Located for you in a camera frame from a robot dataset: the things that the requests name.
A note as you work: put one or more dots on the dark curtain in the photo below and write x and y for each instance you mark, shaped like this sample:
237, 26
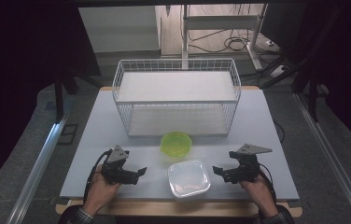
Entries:
348, 68
18, 77

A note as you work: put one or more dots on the white cabinet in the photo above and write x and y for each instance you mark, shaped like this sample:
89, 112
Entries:
119, 29

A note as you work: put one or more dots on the aluminium rail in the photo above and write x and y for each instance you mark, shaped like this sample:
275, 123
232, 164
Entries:
329, 155
39, 168

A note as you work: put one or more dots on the white power strip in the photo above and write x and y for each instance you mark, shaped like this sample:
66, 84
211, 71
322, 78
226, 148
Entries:
277, 71

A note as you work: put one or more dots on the green translucent bowl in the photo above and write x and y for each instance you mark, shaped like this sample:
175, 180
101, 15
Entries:
176, 144

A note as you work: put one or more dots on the person's right hand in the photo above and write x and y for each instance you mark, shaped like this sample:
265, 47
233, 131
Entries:
259, 194

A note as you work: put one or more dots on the black metal stand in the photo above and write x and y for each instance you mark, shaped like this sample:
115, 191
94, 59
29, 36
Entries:
313, 99
59, 99

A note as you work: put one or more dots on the person's left hand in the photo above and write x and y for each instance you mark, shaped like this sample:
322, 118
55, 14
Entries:
100, 193

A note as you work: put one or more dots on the white metal desk frame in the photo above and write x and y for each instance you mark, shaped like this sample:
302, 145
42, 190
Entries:
220, 22

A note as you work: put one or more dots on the white square plastic container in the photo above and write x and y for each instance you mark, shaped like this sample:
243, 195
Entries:
189, 179

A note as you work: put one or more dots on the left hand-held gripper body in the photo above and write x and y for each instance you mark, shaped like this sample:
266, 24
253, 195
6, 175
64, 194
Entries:
116, 155

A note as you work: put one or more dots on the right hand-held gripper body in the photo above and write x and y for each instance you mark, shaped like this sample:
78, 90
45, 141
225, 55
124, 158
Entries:
249, 168

